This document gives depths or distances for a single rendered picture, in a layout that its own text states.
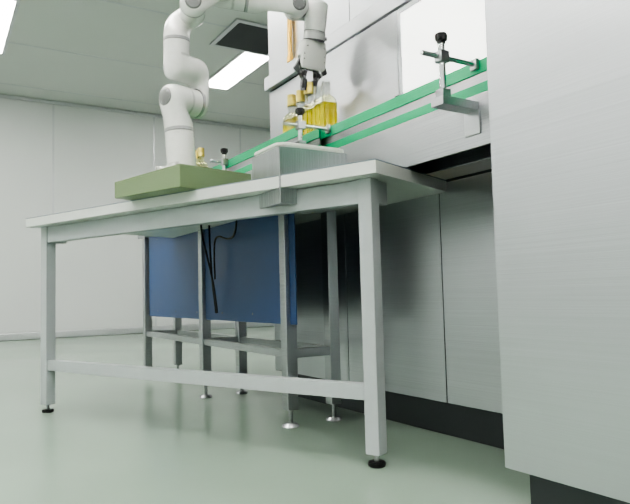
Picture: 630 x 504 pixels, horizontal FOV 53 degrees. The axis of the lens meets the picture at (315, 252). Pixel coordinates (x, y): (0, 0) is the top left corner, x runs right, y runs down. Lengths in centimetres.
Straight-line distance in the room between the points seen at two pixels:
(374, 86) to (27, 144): 610
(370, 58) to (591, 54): 117
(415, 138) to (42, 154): 652
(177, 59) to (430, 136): 93
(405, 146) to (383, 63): 51
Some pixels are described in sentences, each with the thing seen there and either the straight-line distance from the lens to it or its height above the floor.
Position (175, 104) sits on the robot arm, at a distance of 213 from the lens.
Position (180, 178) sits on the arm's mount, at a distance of 188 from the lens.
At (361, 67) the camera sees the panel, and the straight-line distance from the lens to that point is 225.
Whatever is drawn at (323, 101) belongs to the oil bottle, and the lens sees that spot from 214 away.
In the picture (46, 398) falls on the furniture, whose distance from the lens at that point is 265.
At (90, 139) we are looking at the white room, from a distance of 801.
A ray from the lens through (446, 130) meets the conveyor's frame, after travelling 159.
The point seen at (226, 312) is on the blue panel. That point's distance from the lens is 251.
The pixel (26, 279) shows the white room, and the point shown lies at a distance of 768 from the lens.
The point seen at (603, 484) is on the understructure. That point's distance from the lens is 114.
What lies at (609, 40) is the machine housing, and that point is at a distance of 114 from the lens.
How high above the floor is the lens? 43
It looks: 4 degrees up
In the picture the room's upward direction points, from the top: 1 degrees counter-clockwise
